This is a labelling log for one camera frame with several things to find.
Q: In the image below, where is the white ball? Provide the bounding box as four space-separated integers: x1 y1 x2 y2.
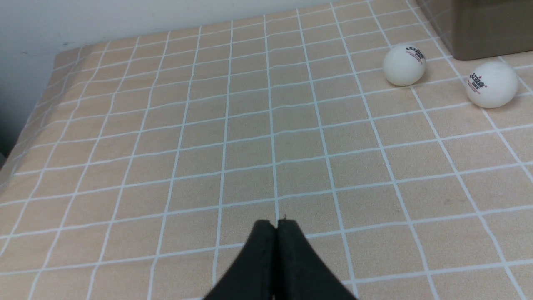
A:
383 44 426 87
465 61 519 109

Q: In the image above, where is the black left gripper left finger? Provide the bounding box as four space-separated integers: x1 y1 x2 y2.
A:
205 220 276 300

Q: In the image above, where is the checkered orange tablecloth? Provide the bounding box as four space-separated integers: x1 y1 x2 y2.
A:
1 0 532 300

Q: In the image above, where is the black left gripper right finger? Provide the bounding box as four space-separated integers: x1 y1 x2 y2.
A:
275 220 356 300

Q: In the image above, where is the olive plastic bin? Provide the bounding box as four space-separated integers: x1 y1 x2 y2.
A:
417 0 533 61

